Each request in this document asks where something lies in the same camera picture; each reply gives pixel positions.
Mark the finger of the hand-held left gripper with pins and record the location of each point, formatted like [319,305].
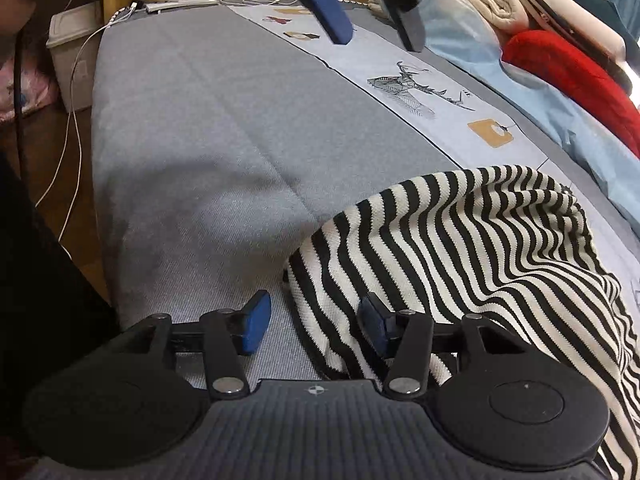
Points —
[325,5]
[410,25]

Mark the person's black pants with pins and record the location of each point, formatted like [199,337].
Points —
[45,310]

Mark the white plastic bin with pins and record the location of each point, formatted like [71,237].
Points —
[75,55]

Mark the grey printed bed sheet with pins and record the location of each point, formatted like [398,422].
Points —
[225,160]

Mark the light blue blanket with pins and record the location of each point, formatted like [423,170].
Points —
[550,105]

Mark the black and white striped hoodie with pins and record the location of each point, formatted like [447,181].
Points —
[475,270]

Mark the pink floral cloth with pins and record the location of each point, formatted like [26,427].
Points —
[22,85]

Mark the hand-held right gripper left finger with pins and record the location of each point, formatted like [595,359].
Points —
[255,322]

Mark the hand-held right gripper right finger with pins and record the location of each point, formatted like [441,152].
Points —
[376,322]

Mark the red plush blanket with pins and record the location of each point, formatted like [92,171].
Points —
[575,75]

